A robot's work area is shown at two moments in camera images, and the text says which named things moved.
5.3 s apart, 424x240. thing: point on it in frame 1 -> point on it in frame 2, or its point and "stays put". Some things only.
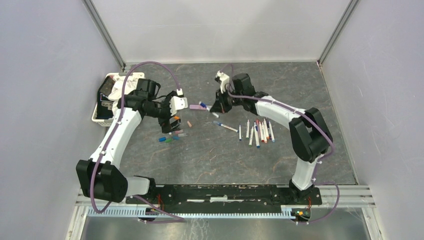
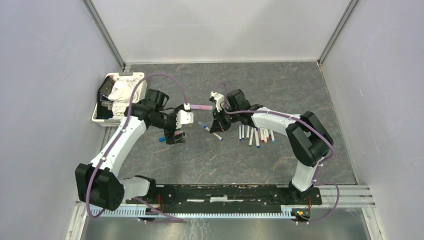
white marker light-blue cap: (271, 132) stays put
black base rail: (258, 196) stays put
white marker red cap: (261, 134) stays put
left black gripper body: (162, 111) -> (168, 123)
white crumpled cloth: (116, 93) stays put
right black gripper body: (225, 100) -> (225, 119)
